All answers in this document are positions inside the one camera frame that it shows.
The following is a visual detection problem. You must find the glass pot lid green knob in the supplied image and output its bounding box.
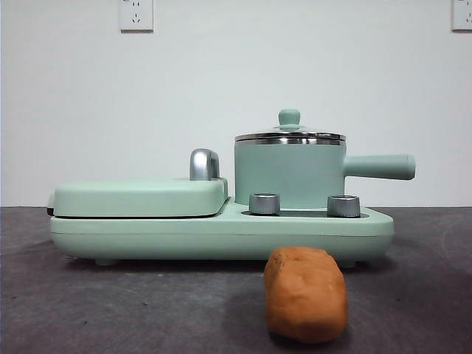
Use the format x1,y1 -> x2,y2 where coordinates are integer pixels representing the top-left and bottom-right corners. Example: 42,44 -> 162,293
235,108 -> 347,142

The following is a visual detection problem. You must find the brown potato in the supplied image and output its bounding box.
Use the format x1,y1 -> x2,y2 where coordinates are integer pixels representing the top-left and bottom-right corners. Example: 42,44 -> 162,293
263,246 -> 348,344

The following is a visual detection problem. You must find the mint green grill lid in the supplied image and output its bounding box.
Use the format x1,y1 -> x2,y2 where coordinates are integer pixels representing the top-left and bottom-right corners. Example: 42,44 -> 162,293
46,176 -> 229,219

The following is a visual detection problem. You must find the silver control knob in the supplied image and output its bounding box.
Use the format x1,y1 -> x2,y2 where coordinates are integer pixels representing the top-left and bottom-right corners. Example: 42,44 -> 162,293
326,194 -> 361,218
249,192 -> 281,215

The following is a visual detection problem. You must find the mint green breakfast maker base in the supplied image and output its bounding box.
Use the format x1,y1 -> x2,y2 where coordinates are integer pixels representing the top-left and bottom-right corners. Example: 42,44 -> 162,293
49,195 -> 395,267

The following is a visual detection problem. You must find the chrome grill lid handle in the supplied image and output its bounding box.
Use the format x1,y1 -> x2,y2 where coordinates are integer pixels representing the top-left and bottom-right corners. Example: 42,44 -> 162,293
189,148 -> 222,182

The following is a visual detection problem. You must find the mint green pot with handle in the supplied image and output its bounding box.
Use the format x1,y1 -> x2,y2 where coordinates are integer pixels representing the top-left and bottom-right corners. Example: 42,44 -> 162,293
234,136 -> 417,207

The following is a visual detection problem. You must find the white wall socket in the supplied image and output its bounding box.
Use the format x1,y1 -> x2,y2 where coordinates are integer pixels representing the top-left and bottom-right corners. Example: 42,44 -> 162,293
451,0 -> 472,33
119,0 -> 154,34

